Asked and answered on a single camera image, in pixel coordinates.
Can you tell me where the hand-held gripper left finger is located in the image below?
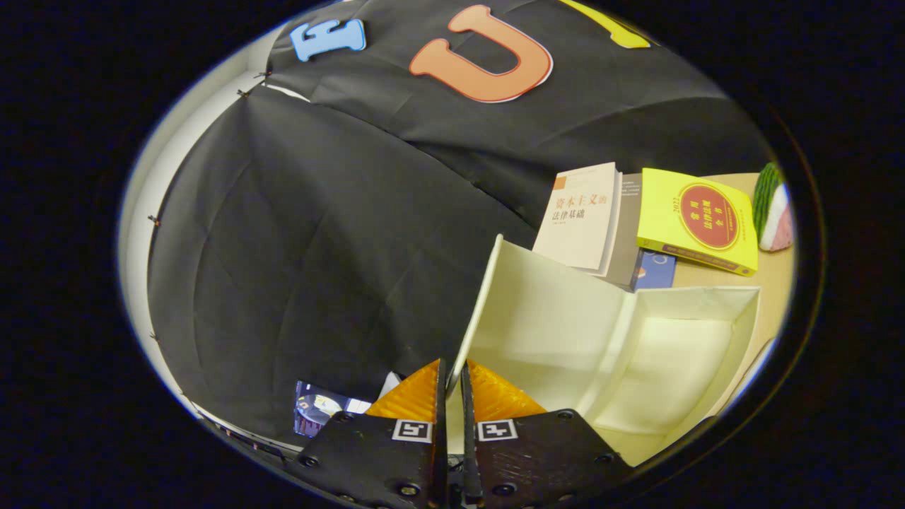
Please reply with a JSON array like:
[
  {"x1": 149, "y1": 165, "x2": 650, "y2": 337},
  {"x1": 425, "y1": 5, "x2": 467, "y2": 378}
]
[{"x1": 297, "y1": 358, "x2": 448, "y2": 509}]

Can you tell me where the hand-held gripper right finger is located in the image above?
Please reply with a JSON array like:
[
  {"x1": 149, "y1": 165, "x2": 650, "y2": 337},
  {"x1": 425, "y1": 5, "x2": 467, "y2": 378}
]
[{"x1": 460, "y1": 358, "x2": 634, "y2": 509}]

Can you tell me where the cream fabric storage box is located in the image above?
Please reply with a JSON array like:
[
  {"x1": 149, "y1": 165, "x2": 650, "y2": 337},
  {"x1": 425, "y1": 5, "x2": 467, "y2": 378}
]
[{"x1": 447, "y1": 234, "x2": 763, "y2": 467}]

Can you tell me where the blue book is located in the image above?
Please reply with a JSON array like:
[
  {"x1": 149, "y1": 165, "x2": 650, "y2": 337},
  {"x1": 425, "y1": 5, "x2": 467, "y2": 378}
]
[{"x1": 631, "y1": 249, "x2": 677, "y2": 292}]

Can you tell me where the grey book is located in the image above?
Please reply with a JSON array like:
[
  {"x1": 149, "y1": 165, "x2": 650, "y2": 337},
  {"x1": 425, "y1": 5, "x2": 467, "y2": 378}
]
[{"x1": 605, "y1": 173, "x2": 643, "y2": 287}]

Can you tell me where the beige paperback book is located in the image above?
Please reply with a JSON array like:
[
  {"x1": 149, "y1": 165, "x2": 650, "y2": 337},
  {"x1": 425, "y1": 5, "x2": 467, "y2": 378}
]
[{"x1": 532, "y1": 162, "x2": 624, "y2": 277}]

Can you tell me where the yellow book with red circle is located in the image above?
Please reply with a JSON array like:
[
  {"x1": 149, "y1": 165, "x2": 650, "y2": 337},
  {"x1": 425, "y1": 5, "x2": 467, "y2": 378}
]
[{"x1": 636, "y1": 168, "x2": 759, "y2": 277}]

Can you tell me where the watermelon slice plush toy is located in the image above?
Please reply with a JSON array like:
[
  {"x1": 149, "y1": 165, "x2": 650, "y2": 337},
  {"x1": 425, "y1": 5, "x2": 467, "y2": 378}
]
[{"x1": 752, "y1": 163, "x2": 795, "y2": 253}]

